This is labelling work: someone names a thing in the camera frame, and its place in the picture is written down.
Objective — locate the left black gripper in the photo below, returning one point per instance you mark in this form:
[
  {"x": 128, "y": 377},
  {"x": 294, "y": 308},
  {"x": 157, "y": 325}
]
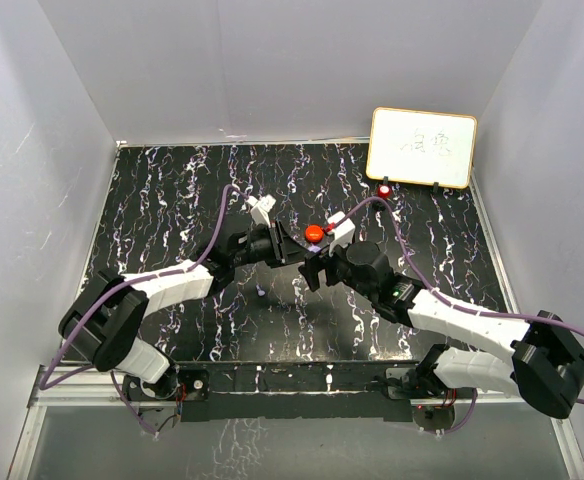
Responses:
[{"x": 289, "y": 248}]

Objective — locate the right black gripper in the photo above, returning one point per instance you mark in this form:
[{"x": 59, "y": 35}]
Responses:
[{"x": 319, "y": 261}]

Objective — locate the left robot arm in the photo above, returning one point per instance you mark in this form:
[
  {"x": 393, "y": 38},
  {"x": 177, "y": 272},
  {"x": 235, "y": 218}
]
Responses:
[{"x": 103, "y": 322}]

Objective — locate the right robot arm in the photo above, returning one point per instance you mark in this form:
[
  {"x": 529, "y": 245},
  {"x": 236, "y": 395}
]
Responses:
[{"x": 537, "y": 359}]

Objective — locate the red round disc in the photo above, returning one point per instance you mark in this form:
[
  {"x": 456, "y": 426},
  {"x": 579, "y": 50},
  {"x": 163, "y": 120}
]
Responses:
[{"x": 314, "y": 234}]

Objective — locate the red emergency stop button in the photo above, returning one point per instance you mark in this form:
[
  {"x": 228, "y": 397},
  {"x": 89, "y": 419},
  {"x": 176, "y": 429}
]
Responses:
[{"x": 383, "y": 192}]

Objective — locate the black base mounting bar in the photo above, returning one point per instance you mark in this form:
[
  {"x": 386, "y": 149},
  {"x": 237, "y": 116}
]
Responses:
[{"x": 293, "y": 390}]

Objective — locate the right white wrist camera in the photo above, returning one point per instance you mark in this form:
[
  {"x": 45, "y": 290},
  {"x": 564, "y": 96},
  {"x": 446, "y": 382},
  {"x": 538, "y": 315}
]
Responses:
[{"x": 341, "y": 231}]

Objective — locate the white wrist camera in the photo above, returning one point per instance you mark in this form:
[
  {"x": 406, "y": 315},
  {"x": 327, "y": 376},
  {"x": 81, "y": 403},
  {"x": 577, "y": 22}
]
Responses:
[
  {"x": 341, "y": 231},
  {"x": 260, "y": 209}
]

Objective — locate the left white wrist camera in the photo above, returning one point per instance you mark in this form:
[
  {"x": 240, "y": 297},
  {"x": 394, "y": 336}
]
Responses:
[{"x": 260, "y": 209}]

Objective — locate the white board with frame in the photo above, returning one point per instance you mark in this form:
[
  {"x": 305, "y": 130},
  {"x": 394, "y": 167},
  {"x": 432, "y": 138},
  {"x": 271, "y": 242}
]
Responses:
[{"x": 421, "y": 148}]

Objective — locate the aluminium frame rail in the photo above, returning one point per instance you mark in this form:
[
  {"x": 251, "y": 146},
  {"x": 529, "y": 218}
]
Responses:
[{"x": 474, "y": 419}]

